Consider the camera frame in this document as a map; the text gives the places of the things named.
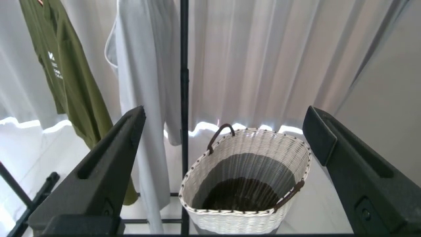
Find white laundry basket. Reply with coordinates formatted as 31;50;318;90
178;123;312;235

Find white curtain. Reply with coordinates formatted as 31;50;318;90
0;0;410;132

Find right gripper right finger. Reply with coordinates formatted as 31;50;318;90
301;105;421;237

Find black clothes rack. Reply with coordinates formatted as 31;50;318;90
0;0;191;237

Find pale grey shorts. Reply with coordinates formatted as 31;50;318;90
104;0;184;235

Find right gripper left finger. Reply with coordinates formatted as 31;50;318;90
26;105;147;236

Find green shirt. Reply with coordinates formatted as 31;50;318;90
18;0;139;207

